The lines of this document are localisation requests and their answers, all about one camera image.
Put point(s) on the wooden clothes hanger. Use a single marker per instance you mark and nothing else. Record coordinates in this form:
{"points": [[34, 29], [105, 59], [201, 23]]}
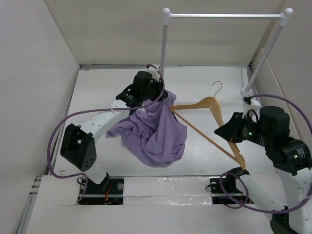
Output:
{"points": [[205, 153]]}

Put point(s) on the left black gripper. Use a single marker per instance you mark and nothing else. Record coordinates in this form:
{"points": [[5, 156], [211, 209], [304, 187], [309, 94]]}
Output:
{"points": [[158, 84]]}

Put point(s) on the purple t shirt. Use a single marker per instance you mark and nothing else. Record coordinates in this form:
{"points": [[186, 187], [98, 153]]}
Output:
{"points": [[154, 136]]}

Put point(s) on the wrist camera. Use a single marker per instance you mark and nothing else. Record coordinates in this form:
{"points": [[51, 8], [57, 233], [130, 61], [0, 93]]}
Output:
{"points": [[250, 104], [153, 70]]}

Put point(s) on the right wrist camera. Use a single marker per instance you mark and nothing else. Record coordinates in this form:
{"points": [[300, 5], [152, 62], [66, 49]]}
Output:
{"points": [[250, 104]]}

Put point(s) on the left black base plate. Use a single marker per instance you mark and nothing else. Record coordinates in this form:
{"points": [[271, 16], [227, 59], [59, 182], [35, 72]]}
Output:
{"points": [[110, 194]]}

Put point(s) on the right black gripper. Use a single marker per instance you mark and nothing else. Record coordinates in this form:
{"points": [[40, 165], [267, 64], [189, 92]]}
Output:
{"points": [[230, 130]]}

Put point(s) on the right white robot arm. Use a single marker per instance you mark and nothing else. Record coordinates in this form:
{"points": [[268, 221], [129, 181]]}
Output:
{"points": [[291, 158]]}

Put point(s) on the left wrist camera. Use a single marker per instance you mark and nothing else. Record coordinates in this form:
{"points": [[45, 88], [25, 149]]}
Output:
{"points": [[153, 70]]}

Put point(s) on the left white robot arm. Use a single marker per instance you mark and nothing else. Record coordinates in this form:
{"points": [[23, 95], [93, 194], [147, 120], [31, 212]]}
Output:
{"points": [[79, 141]]}

